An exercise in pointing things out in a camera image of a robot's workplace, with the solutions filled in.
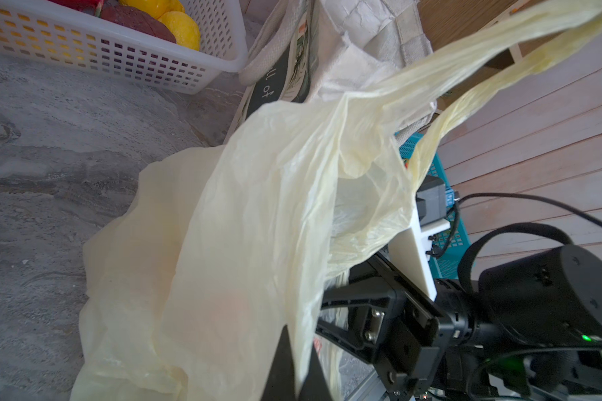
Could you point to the canvas tote bag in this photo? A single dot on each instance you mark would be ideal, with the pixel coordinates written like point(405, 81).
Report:
point(316, 50)

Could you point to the teal plastic basket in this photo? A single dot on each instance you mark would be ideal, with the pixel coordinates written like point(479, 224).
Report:
point(446, 236)

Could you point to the yellow plastic bag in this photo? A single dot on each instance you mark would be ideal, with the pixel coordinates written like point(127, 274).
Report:
point(224, 248)

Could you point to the white plastic basket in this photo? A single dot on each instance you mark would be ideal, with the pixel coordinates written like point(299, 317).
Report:
point(50, 33)

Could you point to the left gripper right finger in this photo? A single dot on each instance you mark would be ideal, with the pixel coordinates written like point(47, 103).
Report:
point(315, 387)

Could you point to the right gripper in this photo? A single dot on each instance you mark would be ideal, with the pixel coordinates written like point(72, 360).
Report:
point(412, 341)

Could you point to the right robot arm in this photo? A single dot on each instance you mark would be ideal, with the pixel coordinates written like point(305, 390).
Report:
point(535, 323)

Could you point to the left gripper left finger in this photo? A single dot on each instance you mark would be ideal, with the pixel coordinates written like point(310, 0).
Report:
point(280, 385)

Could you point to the wooden shelf unit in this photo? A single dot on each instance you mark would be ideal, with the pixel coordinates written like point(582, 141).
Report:
point(445, 22)

